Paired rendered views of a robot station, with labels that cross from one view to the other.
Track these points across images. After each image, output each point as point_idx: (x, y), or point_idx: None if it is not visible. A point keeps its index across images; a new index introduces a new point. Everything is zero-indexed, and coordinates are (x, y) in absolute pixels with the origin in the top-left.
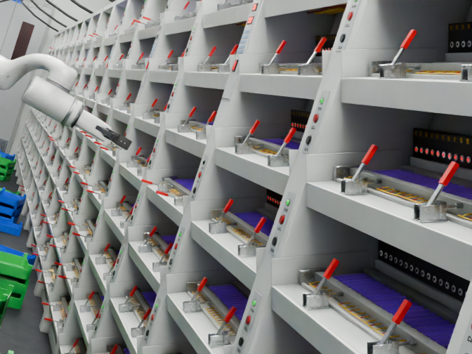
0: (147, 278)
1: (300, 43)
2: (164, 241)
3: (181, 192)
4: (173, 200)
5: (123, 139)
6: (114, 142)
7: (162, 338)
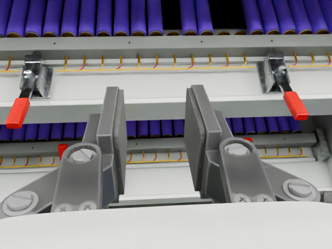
0: (205, 200)
1: None
2: (41, 140)
3: (153, 52)
4: (195, 84)
5: (229, 131)
6: (118, 199)
7: None
